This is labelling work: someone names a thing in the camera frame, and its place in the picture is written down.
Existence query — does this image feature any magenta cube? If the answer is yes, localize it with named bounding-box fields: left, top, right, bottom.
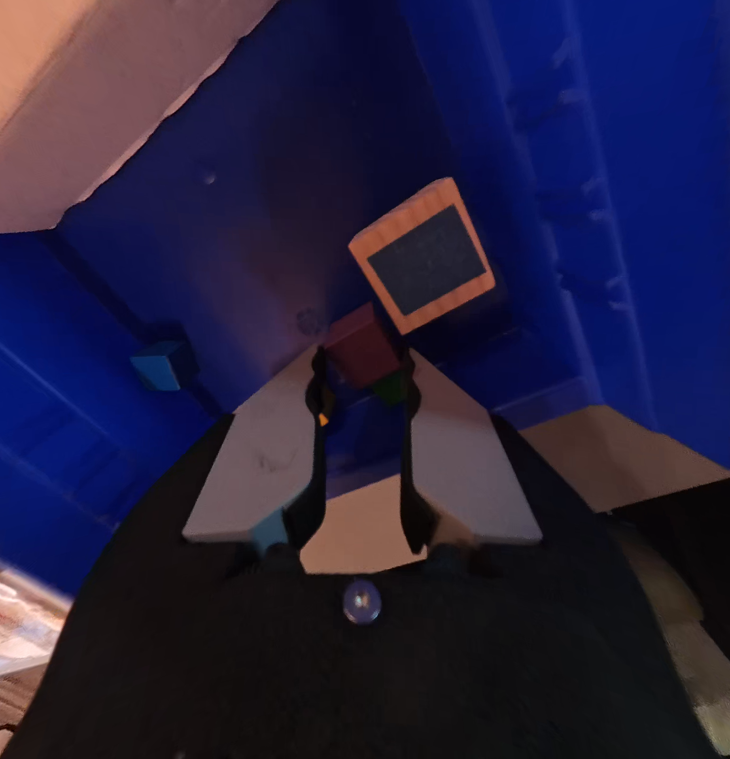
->
left=324, top=302, right=403, bottom=390

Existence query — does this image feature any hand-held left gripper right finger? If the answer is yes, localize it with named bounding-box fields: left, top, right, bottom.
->
left=399, top=349, right=544, bottom=556

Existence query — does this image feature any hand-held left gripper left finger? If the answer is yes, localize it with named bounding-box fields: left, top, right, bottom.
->
left=182, top=347, right=329, bottom=553

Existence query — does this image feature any wooden cube with blue face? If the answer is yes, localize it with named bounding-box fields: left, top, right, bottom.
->
left=348, top=176, right=497, bottom=337

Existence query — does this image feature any white cardboard mailer box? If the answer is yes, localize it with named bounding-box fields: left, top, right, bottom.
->
left=0, top=0, right=283, bottom=236

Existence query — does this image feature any green cube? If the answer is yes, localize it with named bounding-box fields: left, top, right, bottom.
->
left=371, top=372, right=411, bottom=408

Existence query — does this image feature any blue plastic bin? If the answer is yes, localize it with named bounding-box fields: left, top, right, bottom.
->
left=0, top=0, right=730, bottom=597

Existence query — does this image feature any person's dark clothed body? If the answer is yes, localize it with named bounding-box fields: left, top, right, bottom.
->
left=602, top=473, right=730, bottom=759

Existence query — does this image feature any small blue cube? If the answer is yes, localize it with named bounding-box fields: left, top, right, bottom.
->
left=130, top=339, right=195, bottom=393

